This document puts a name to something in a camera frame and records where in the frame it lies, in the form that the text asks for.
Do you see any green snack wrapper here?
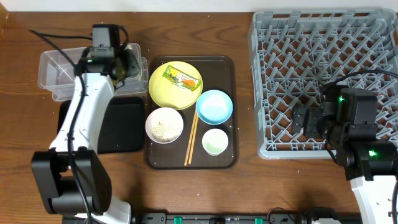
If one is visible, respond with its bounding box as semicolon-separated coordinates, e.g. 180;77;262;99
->
162;65;201;91

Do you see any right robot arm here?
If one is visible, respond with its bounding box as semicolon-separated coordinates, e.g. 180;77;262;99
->
292;85;397;223

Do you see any yellow plate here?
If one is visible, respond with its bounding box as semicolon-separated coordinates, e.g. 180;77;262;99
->
149;61;203;110

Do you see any pale green cup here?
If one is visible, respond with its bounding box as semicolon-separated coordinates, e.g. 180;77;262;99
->
202;129;229;156

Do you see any black waste tray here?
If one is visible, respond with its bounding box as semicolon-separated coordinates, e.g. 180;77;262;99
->
57;96;146;155

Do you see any pile of rice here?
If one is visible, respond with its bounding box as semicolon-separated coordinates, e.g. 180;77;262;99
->
151;121;182;143

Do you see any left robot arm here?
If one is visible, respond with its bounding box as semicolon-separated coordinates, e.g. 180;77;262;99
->
31;45;141;223

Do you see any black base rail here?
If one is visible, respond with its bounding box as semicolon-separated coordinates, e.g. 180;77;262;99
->
61;212;361;224

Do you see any clear plastic bin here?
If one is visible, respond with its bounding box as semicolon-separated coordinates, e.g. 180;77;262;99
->
38;43;149;101

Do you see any white bowl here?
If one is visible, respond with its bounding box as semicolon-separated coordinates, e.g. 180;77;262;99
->
145;108;184;144

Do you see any grey dishwasher rack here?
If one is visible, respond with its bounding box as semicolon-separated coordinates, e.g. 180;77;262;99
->
248;9;397;159

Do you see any light blue bowl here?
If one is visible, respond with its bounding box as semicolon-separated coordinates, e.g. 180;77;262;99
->
195;90;233;125

